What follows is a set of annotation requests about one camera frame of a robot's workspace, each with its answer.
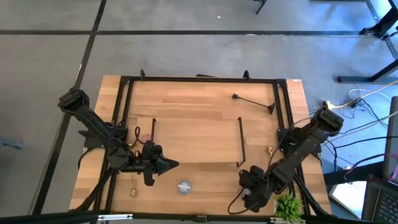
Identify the wooden shelf riser black legs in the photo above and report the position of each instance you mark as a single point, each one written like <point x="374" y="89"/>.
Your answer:
<point x="199" y="140"/>

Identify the white flat panel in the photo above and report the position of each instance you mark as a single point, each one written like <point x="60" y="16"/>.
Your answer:
<point x="348" y="197"/>

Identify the black stand leg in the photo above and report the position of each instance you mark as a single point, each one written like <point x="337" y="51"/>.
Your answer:
<point x="260" y="7"/>

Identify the grey flat floor object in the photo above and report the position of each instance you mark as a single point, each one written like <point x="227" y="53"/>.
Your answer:
<point x="9" y="143"/>

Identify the black candlestick holder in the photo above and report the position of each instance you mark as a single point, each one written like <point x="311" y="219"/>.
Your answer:
<point x="271" y="107"/>

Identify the black camera gantry beam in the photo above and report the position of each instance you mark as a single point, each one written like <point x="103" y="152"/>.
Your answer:
<point x="46" y="217"/>

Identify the grey computer monitor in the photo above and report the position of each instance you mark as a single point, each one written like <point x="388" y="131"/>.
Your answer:
<point x="391" y="140"/>

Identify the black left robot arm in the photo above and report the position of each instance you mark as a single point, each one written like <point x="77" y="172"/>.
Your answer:
<point x="93" y="123"/>

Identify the black stand base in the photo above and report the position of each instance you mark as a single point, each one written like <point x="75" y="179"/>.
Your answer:
<point x="342" y="178"/>

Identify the black laptop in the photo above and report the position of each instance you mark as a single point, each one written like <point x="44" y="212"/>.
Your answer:
<point x="385" y="205"/>

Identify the black office desk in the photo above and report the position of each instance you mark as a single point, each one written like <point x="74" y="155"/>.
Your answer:
<point x="357" y="79"/>

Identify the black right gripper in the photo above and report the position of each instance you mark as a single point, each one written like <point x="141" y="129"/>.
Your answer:
<point x="256" y="186"/>

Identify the gold candlestick holder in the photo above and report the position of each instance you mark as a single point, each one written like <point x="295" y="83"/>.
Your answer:
<point x="133" y="192"/>
<point x="270" y="151"/>

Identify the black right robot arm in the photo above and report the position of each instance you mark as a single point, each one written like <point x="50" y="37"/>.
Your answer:
<point x="298" y="155"/>

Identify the green artificial plant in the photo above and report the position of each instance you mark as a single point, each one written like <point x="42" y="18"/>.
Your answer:
<point x="289" y="207"/>

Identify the teal patterned round candle holder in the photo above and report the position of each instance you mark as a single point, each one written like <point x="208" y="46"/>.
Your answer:
<point x="184" y="187"/>

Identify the person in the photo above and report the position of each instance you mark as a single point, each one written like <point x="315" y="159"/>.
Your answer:
<point x="387" y="23"/>

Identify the pink patterned round candle holder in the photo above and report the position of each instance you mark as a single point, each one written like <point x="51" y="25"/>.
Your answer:
<point x="146" y="137"/>

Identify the silver metal bracket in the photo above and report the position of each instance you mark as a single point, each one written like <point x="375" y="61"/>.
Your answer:
<point x="115" y="217"/>

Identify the black aluminium table frame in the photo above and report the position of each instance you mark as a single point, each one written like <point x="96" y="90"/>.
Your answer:
<point x="202" y="79"/>

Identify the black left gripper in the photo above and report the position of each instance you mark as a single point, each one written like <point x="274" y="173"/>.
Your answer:
<point x="150" y="161"/>

